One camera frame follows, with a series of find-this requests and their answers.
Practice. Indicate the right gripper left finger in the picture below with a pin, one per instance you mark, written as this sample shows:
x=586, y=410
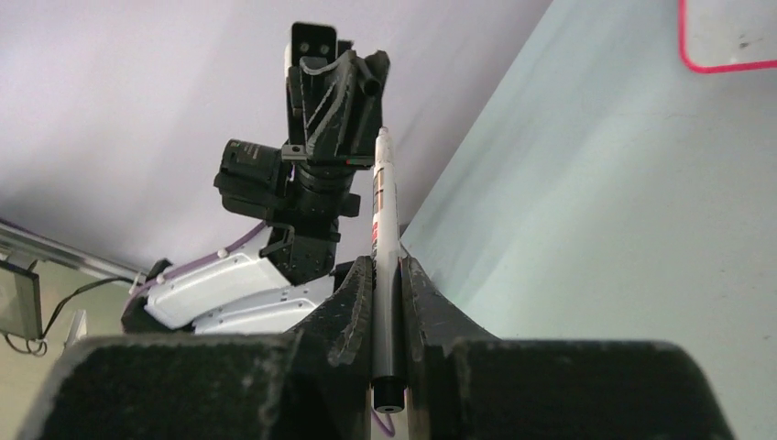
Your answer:
x=309, y=382

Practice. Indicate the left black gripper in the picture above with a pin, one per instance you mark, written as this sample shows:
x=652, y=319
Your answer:
x=333, y=110

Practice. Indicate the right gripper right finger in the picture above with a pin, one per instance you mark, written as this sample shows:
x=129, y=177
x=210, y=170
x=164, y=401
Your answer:
x=465, y=383

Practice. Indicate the white whiteboard marker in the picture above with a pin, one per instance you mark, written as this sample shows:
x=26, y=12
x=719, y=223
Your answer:
x=388, y=372

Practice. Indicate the pink framed whiteboard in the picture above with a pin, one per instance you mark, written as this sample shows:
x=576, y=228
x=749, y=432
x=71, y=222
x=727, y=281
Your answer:
x=727, y=35

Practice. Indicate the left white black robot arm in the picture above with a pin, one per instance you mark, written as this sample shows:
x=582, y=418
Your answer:
x=297, y=193

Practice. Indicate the monitor screen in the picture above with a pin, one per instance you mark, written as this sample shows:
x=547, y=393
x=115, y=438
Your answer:
x=20, y=302

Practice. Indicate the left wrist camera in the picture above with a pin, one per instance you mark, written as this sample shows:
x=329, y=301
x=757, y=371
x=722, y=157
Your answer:
x=310, y=40

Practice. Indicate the aluminium frame profile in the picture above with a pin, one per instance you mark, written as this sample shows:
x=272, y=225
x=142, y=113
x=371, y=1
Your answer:
x=22, y=245

